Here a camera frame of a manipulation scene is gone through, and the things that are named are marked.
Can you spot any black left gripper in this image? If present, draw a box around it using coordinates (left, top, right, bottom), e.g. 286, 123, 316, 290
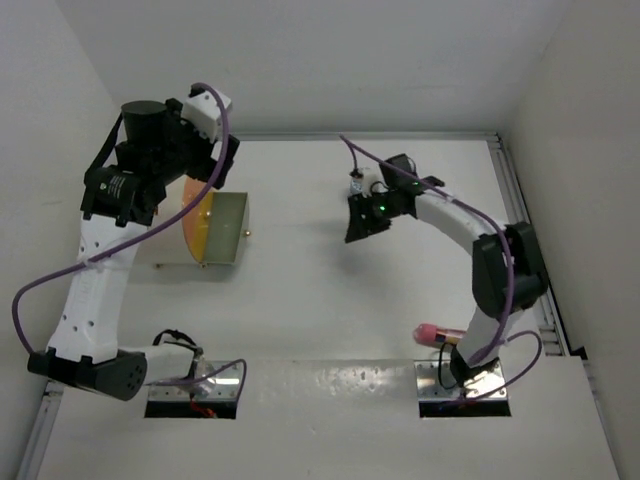
150, 100, 236, 189

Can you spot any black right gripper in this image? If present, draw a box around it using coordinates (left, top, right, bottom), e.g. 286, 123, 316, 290
345, 191, 404, 244

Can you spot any cream cabinet with legs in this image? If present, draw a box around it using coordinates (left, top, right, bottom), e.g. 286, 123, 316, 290
134, 176, 207, 267

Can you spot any orange drawer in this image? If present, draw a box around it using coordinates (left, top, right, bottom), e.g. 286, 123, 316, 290
182, 177, 214, 263

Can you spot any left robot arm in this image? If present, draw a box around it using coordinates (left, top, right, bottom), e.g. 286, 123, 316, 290
27, 89, 239, 401

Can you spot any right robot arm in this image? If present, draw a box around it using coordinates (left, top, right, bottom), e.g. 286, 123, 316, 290
345, 154, 549, 384

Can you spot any left blue white jar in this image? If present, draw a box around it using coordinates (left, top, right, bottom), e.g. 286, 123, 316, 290
348, 179, 362, 196

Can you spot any pink-capped tube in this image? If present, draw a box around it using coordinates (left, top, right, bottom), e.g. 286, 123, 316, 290
412, 323, 466, 347

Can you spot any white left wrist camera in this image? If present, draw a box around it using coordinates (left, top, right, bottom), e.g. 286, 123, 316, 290
180, 87, 222, 144

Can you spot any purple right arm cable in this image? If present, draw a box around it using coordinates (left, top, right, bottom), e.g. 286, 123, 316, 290
339, 133, 544, 404

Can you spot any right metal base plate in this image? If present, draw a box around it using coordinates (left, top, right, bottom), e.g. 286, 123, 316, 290
414, 359, 508, 403

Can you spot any metal base plate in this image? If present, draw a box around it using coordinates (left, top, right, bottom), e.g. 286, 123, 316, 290
148, 359, 246, 402
414, 359, 508, 403

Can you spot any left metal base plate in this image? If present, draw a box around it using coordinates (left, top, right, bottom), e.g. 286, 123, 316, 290
148, 359, 246, 402

